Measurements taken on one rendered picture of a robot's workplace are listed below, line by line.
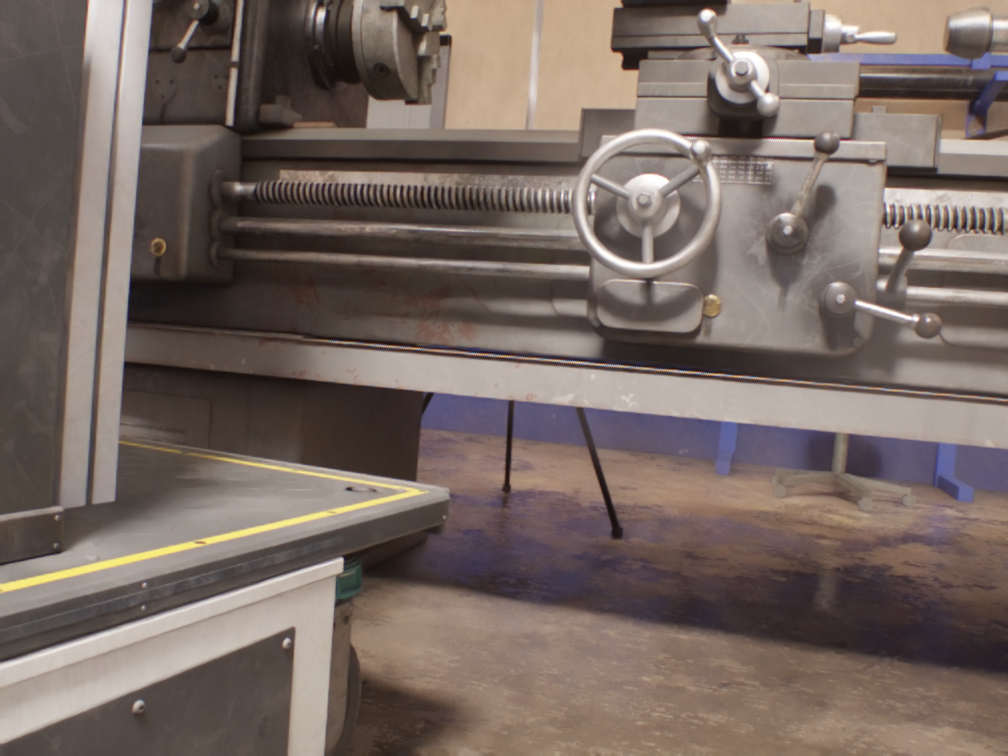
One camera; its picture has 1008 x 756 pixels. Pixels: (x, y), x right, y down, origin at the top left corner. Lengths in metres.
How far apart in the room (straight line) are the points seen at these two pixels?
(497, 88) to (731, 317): 3.91
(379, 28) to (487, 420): 3.33
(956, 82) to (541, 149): 3.25
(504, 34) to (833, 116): 3.96
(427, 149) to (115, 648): 1.18
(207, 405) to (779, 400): 0.98
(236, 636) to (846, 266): 0.96
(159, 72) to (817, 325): 1.27
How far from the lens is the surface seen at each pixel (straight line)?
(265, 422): 1.65
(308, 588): 0.76
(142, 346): 1.67
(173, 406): 1.75
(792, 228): 1.29
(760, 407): 1.32
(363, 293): 1.65
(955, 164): 1.53
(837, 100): 1.38
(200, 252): 1.67
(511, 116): 5.07
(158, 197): 1.68
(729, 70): 1.29
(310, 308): 1.69
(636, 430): 4.77
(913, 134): 1.52
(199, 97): 1.83
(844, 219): 1.35
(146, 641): 0.62
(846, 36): 1.54
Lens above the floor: 0.48
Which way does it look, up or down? 2 degrees down
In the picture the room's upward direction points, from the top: 5 degrees clockwise
